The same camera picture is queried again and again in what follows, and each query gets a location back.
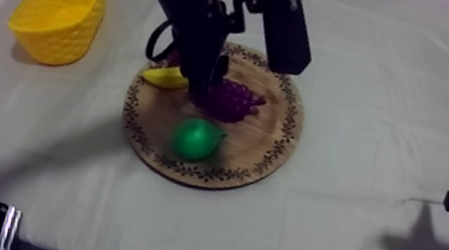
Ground green toy pear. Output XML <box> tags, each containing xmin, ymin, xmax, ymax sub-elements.
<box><xmin>167</xmin><ymin>114</ymin><xmax>230</xmax><ymax>167</ymax></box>

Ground yellow plastic basket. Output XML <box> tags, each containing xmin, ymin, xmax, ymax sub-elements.
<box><xmin>2</xmin><ymin>0</ymin><xmax>108</xmax><ymax>74</ymax></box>

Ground silver metal bar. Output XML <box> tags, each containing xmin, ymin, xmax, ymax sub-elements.
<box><xmin>0</xmin><ymin>203</ymin><xmax>24</xmax><ymax>250</ymax></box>

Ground black cable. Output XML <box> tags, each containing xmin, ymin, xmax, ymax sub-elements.
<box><xmin>144</xmin><ymin>17</ymin><xmax>180</xmax><ymax>65</ymax></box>

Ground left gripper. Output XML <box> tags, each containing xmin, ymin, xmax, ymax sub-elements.
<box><xmin>120</xmin><ymin>0</ymin><xmax>251</xmax><ymax>101</ymax></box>

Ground yellow toy banana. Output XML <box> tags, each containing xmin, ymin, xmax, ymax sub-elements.
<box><xmin>139</xmin><ymin>60</ymin><xmax>193</xmax><ymax>94</ymax></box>

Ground round wooden board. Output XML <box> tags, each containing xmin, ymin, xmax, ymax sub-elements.
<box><xmin>112</xmin><ymin>26</ymin><xmax>316</xmax><ymax>205</ymax></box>

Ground purple toy grapes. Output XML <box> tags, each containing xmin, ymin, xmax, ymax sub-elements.
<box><xmin>193</xmin><ymin>74</ymin><xmax>270</xmax><ymax>130</ymax></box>

